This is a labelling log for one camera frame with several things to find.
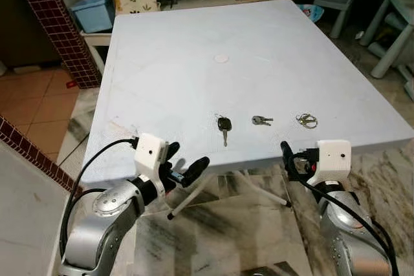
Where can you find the black head car key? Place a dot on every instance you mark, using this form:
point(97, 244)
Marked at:
point(224, 123)

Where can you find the dark red mosaic pillar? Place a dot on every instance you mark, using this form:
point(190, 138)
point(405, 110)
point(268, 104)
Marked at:
point(58, 24)

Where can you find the pale green plastic kids table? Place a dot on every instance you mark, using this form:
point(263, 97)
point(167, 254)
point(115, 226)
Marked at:
point(396, 11)

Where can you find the light blue plastic table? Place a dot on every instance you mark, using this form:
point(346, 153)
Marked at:
point(246, 75)

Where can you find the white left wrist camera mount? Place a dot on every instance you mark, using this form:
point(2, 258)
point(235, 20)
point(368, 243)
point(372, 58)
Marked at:
point(150, 153)

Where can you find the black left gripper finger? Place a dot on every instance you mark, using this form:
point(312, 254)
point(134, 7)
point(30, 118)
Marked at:
point(196, 170)
point(173, 150)

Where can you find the blue plastic storage bin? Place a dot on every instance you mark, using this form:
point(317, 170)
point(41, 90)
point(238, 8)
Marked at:
point(94, 12)

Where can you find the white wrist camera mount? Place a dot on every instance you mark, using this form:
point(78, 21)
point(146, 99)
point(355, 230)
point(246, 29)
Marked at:
point(334, 158)
point(150, 153)

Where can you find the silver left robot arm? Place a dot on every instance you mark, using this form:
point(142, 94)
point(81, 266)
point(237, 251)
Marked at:
point(103, 224)

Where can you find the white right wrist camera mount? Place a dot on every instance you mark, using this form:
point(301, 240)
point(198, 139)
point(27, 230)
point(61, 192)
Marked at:
point(334, 158)

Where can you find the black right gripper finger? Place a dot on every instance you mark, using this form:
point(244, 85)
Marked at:
point(287, 156)

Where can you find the small silver key pair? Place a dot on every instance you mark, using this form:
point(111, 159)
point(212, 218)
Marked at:
point(259, 120)

